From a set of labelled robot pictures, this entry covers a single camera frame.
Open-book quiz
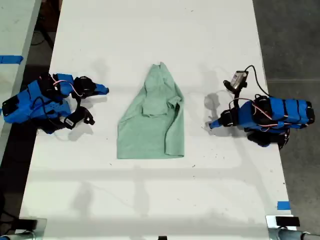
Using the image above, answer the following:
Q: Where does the pale green T-shirt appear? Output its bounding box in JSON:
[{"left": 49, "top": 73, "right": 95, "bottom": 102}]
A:
[{"left": 116, "top": 61, "right": 186, "bottom": 160}]

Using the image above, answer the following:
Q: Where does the long blue tape strip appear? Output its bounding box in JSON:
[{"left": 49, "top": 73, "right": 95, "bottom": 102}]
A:
[{"left": 0, "top": 55, "right": 24, "bottom": 65}]

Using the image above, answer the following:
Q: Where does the pale grey side table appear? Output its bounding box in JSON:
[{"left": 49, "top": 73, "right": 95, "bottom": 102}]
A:
[{"left": 0, "top": 0, "right": 43, "bottom": 156}]

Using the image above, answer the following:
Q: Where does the short blue tape strip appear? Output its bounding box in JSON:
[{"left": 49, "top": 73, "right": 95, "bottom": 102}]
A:
[{"left": 276, "top": 200, "right": 292, "bottom": 211}]

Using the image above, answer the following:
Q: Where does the small black box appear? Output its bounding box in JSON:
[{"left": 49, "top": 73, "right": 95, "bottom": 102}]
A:
[
  {"left": 275, "top": 216, "right": 301, "bottom": 228},
  {"left": 18, "top": 218, "right": 39, "bottom": 229}
]

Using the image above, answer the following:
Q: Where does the red white servo wire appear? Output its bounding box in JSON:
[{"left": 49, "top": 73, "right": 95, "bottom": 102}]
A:
[
  {"left": 52, "top": 79, "right": 85, "bottom": 98},
  {"left": 251, "top": 101, "right": 280, "bottom": 131}
]

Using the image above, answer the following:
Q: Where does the black camera cable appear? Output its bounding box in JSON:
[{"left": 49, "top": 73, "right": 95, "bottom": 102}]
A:
[{"left": 243, "top": 64, "right": 271, "bottom": 98}]

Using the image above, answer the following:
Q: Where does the black silver camera box on stalk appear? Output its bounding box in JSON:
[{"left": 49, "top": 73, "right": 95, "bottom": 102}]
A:
[{"left": 222, "top": 70, "right": 250, "bottom": 101}]

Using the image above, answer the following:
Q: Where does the black floor cable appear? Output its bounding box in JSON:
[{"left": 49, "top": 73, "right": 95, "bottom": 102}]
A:
[{"left": 31, "top": 22, "right": 55, "bottom": 50}]

